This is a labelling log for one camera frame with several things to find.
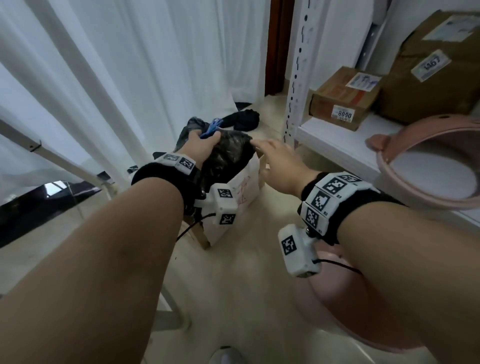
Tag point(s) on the person's right hand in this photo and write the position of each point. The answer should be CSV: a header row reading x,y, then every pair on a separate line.
x,y
285,168

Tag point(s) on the person's left hand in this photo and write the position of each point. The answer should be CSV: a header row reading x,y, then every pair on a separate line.
x,y
200,146

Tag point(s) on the pink bin lid ring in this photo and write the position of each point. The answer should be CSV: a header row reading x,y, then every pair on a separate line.
x,y
412,131

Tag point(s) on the pink trash bin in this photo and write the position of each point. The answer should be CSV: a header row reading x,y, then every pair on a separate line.
x,y
337,307

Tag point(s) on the person's left forearm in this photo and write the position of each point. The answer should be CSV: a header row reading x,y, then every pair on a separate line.
x,y
82,281

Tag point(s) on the person's right forearm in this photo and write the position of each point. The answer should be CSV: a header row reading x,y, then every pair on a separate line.
x,y
412,281

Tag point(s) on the black white marker wristband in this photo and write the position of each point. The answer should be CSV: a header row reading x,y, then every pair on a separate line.
x,y
322,198
180,161

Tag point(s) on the black cloth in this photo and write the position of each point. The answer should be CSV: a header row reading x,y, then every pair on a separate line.
x,y
243,120

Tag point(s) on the white metal shelf rack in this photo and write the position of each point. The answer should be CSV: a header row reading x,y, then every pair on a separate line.
x,y
337,138

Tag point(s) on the small brown cardboard box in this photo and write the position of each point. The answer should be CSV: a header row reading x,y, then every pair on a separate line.
x,y
326,101

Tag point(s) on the open cardboard box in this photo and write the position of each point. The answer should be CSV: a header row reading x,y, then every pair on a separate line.
x,y
202,238

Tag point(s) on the white sheer curtain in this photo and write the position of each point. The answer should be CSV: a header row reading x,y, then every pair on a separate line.
x,y
150,56

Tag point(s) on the large brown cardboard box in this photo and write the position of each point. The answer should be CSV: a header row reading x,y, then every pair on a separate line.
x,y
431,97

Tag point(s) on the black glossy board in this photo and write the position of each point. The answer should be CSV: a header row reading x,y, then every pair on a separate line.
x,y
22,213

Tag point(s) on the white sneaker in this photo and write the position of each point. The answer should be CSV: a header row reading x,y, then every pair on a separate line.
x,y
225,356

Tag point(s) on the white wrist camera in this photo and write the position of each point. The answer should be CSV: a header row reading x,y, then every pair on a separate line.
x,y
296,255
225,204

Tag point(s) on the white metal frame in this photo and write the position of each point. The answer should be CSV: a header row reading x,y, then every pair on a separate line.
x,y
56,159

